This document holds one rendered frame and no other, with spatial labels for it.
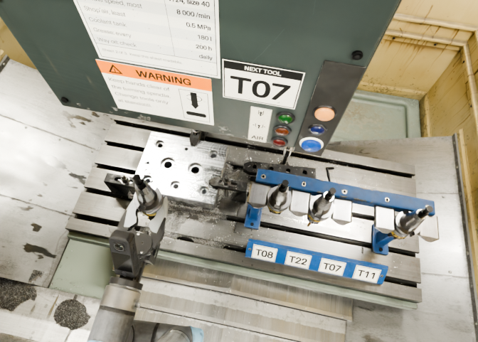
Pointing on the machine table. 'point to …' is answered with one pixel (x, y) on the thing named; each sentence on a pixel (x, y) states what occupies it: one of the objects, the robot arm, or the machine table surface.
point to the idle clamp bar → (278, 169)
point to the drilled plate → (190, 154)
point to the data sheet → (153, 24)
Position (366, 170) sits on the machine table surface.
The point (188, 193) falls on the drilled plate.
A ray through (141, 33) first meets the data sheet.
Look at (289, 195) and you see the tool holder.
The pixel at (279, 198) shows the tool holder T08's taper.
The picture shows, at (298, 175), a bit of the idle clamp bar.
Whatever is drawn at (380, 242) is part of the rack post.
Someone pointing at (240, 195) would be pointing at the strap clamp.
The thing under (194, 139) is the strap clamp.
